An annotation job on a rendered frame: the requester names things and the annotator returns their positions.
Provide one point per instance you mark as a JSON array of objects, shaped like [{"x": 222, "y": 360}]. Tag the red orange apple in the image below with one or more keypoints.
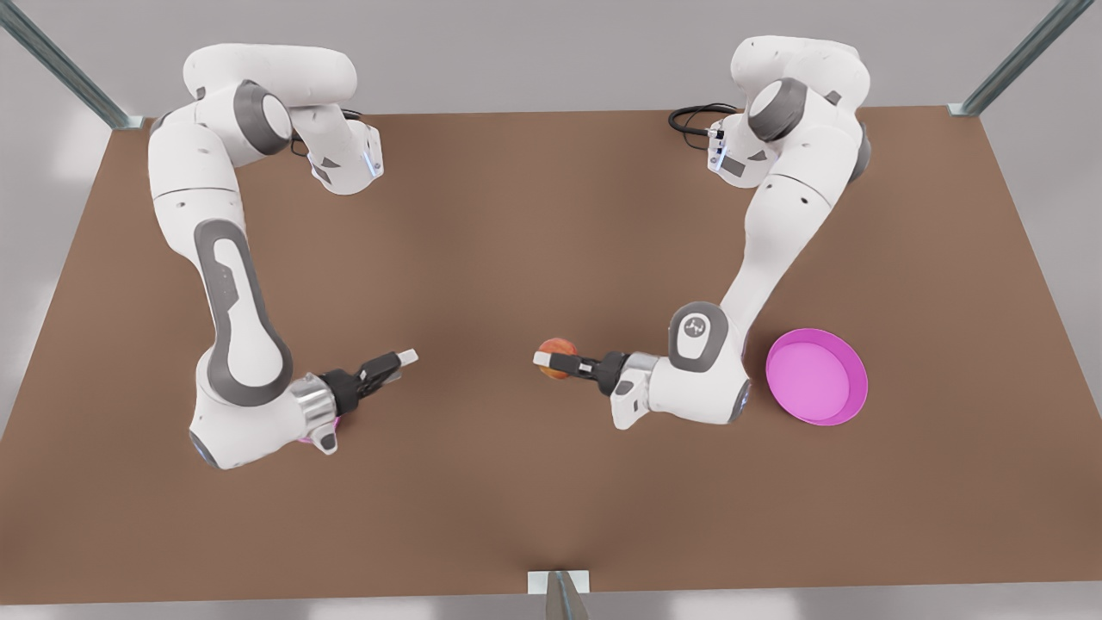
[{"x": 560, "y": 348}]

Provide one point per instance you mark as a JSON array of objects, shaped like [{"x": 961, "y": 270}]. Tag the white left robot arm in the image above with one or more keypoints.
[{"x": 779, "y": 232}]

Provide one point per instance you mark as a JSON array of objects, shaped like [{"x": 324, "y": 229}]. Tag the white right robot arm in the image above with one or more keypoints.
[{"x": 176, "y": 181}]

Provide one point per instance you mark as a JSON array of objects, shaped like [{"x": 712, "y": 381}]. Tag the pink bowl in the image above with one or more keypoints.
[{"x": 334, "y": 425}]

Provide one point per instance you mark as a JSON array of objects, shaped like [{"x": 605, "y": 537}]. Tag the pink round plate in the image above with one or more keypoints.
[{"x": 814, "y": 379}]

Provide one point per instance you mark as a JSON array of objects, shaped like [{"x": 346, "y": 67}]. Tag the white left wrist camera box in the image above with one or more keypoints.
[{"x": 626, "y": 405}]

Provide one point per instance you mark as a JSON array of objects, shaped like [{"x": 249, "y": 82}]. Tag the silver frame post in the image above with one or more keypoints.
[
  {"x": 561, "y": 594},
  {"x": 60, "y": 62},
  {"x": 1020, "y": 56}
]

